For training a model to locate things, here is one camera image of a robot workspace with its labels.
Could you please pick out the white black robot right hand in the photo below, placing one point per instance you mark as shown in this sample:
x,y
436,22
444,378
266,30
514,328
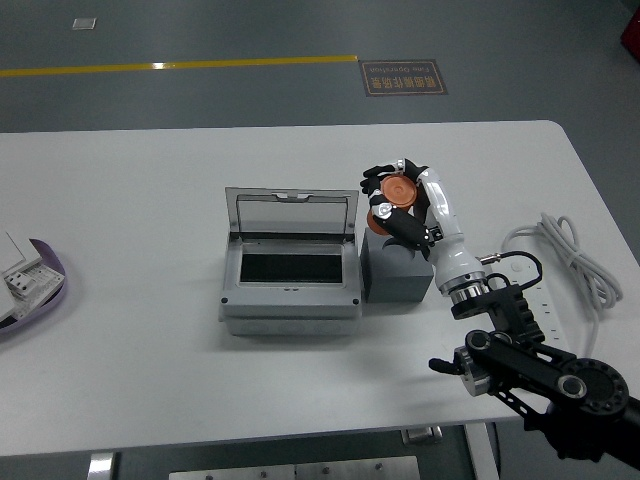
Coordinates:
x,y
446,220

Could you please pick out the orange cylinder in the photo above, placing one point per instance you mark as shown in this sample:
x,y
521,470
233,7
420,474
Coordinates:
x,y
398,193

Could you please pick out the grey box with clear lid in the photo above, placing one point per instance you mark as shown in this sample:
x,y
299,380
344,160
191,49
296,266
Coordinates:
x,y
290,305

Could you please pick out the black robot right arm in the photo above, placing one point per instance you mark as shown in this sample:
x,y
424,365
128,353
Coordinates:
x,y
540,367

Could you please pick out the grey cube with round hole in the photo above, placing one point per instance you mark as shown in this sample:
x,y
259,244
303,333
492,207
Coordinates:
x,y
395,277

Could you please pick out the white power strip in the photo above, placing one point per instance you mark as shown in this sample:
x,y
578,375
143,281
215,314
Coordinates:
x,y
550,310

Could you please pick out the brown floor sign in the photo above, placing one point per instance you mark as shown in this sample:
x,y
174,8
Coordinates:
x,y
403,77

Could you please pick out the white table leg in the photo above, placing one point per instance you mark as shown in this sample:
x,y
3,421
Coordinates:
x,y
482,452
101,467

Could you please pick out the red object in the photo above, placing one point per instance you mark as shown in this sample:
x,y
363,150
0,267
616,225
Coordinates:
x,y
631,32

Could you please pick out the yellow floor tape line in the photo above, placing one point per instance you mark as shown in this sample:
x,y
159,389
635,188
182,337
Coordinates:
x,y
200,64

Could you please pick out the purple tray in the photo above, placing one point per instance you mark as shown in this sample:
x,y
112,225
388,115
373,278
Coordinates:
x,y
52,260

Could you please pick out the small silver floor plate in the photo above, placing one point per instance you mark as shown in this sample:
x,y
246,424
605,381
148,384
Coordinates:
x,y
84,23

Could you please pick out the white socket module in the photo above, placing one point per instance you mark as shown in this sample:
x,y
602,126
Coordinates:
x,y
20,284

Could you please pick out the white flat panel plate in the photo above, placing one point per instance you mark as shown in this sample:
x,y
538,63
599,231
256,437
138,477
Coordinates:
x,y
10,252

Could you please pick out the silver table bracket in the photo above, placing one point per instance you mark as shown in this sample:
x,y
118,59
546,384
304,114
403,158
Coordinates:
x,y
422,435

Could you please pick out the grey metal base plate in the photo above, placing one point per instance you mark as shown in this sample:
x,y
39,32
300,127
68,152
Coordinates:
x,y
300,471

